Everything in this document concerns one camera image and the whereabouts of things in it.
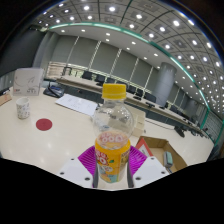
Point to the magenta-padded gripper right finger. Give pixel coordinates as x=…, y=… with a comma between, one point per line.
x=150, y=170

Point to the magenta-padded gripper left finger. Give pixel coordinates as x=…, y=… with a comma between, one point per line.
x=74, y=170

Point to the yellow-capped clear drink bottle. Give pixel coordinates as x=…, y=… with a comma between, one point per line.
x=112, y=160

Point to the grey board eraser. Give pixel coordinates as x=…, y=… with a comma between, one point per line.
x=168, y=159

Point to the open brown cardboard box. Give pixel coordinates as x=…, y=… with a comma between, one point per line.
x=158, y=145

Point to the black desk microphone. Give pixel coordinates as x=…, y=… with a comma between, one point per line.
x=179, y=131

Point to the small open white box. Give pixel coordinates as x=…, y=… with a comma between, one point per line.
x=139, y=121

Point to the flat round red coaster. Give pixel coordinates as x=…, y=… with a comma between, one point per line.
x=44, y=124

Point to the white paper sheet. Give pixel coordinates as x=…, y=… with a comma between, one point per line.
x=76, y=104

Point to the white patterned cup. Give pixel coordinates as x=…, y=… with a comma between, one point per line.
x=23, y=108

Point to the long curved conference desk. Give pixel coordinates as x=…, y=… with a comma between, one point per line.
x=83, y=85

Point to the row of black office chairs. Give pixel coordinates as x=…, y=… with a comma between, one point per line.
x=100, y=79

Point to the large white printed carton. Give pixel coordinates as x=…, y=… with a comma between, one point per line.
x=28, y=81

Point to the group of round ceiling lights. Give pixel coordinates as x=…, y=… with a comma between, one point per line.
x=162, y=29

